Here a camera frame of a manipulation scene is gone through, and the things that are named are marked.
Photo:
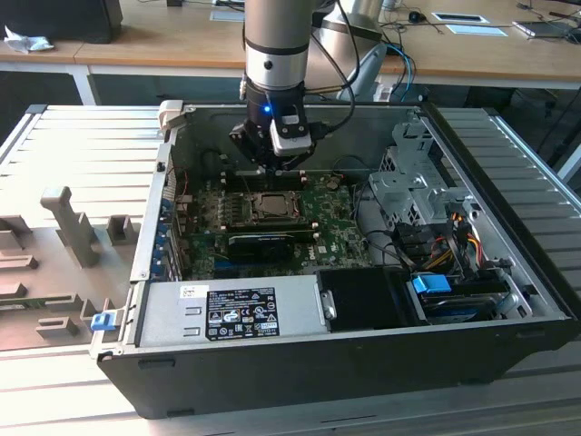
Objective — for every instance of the silver metal drive cage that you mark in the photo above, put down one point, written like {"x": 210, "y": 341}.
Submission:
{"x": 408, "y": 191}

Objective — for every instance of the silver laptop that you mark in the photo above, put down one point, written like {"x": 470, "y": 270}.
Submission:
{"x": 544, "y": 28}

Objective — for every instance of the black box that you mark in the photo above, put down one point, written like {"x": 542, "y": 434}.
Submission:
{"x": 59, "y": 20}

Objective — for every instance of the black computer mouse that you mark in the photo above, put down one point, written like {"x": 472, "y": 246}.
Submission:
{"x": 416, "y": 16}

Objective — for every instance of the blue disk carrier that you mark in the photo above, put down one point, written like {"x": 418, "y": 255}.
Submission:
{"x": 429, "y": 284}

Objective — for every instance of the CPU socket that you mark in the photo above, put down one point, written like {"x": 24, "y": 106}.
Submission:
{"x": 252, "y": 206}

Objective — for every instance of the blue plastic clip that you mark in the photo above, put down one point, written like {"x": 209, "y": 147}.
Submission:
{"x": 102, "y": 321}

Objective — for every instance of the white framed desk hatch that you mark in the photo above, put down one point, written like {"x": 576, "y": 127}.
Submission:
{"x": 460, "y": 17}

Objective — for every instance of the green motherboard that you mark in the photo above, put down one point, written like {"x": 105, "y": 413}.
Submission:
{"x": 336, "y": 236}

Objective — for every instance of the crumpled white paper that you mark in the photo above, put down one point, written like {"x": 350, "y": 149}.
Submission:
{"x": 27, "y": 42}

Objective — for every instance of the round coin battery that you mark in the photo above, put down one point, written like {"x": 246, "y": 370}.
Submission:
{"x": 330, "y": 182}

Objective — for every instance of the black RAM slot bank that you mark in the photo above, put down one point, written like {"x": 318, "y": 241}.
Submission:
{"x": 272, "y": 225}
{"x": 290, "y": 181}

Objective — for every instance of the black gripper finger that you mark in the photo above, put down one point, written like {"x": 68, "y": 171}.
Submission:
{"x": 295, "y": 162}
{"x": 254, "y": 145}

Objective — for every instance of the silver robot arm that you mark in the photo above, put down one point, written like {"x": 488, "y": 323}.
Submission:
{"x": 277, "y": 45}

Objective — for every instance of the grey parts rack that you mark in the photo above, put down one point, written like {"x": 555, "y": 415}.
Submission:
{"x": 54, "y": 268}

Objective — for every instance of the black PC case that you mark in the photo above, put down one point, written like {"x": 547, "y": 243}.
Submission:
{"x": 318, "y": 377}

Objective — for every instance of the green RAM stick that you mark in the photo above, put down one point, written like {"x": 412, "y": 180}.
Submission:
{"x": 22, "y": 303}

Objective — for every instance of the black graphics card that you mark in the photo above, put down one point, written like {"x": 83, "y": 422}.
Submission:
{"x": 261, "y": 249}

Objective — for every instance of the silver power supply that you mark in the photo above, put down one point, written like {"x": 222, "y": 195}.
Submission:
{"x": 172, "y": 313}

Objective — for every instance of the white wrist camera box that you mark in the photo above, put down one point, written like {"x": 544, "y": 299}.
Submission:
{"x": 290, "y": 141}

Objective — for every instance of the wooden desk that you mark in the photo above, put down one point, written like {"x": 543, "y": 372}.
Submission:
{"x": 181, "y": 41}

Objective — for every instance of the silver CPU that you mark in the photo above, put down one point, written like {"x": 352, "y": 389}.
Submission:
{"x": 275, "y": 205}

